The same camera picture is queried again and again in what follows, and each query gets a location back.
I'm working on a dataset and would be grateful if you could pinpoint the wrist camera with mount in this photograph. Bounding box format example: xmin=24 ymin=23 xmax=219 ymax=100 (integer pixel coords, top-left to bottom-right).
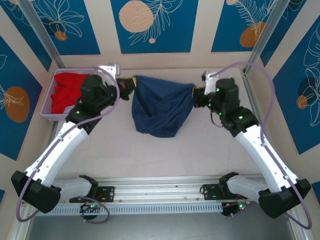
xmin=96 ymin=62 xmax=123 ymax=78
xmin=201 ymin=70 xmax=216 ymax=96

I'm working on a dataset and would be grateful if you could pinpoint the black electronics board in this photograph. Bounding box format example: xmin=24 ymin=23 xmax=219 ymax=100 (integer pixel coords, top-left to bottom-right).
xmin=79 ymin=201 xmax=101 ymax=214
xmin=221 ymin=201 xmax=251 ymax=218

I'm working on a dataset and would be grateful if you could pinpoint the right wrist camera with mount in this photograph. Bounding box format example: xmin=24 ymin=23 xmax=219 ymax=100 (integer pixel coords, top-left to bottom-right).
xmin=201 ymin=70 xmax=216 ymax=96

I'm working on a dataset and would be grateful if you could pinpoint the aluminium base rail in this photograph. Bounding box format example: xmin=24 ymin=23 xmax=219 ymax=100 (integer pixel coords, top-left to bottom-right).
xmin=53 ymin=176 xmax=266 ymax=203

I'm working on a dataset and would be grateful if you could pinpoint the aluminium table side rail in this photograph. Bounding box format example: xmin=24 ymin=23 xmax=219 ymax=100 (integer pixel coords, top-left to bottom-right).
xmin=7 ymin=121 xmax=60 ymax=240
xmin=240 ymin=68 xmax=317 ymax=240

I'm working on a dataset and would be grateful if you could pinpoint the white slotted cable duct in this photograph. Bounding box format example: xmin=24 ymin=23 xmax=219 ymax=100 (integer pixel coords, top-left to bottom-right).
xmin=47 ymin=201 xmax=225 ymax=215

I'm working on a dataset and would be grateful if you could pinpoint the short purple cable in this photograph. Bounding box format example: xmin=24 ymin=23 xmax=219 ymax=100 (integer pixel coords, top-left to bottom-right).
xmin=226 ymin=196 xmax=260 ymax=219
xmin=80 ymin=196 xmax=110 ymax=225

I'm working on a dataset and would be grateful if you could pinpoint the lilac perforated plastic basket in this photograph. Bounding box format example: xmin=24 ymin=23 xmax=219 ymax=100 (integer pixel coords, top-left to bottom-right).
xmin=39 ymin=67 xmax=100 ymax=123

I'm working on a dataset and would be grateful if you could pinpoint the aluminium frame post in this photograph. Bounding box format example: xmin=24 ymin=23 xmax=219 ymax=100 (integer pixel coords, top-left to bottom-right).
xmin=243 ymin=0 xmax=286 ymax=76
xmin=18 ymin=0 xmax=66 ymax=70

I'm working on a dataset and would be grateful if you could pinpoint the red cloth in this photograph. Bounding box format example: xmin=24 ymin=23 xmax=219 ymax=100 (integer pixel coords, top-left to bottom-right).
xmin=51 ymin=72 xmax=92 ymax=115

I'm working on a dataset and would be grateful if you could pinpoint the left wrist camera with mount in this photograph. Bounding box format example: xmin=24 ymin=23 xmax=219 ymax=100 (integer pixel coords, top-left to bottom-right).
xmin=96 ymin=62 xmax=123 ymax=78

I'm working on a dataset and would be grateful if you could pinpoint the grey metal shelf plate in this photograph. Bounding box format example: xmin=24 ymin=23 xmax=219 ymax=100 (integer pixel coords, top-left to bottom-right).
xmin=24 ymin=213 xmax=301 ymax=240

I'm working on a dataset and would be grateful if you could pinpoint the navy blue t-shirt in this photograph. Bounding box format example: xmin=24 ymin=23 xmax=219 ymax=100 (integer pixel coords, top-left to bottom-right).
xmin=131 ymin=74 xmax=197 ymax=138

